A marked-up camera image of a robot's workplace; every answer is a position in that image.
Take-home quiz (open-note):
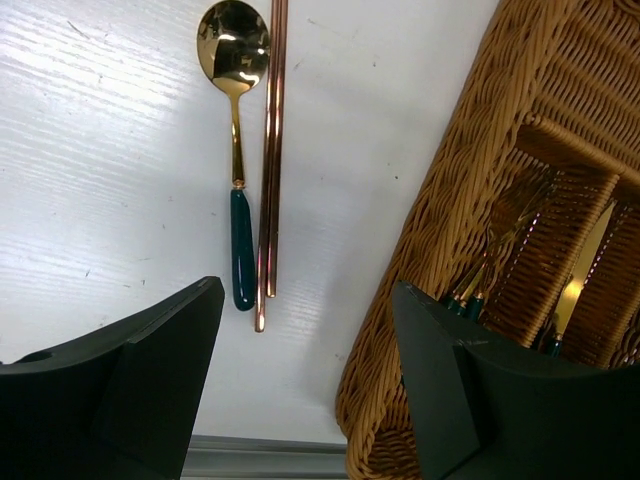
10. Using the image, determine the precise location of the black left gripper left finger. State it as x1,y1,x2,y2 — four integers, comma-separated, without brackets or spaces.
1,276,225,479

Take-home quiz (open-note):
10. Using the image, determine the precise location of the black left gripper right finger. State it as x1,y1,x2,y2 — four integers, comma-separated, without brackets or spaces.
392,282,639,479

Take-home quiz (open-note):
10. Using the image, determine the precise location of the copper chopstick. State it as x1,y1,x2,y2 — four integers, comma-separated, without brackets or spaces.
254,0,280,333
267,1,288,298

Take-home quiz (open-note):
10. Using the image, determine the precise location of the wicker cutlery tray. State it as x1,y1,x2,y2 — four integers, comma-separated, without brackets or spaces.
336,1,639,479

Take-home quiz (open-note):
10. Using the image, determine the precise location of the gold spoon green handle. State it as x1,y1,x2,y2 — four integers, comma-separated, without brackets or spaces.
196,1,270,311

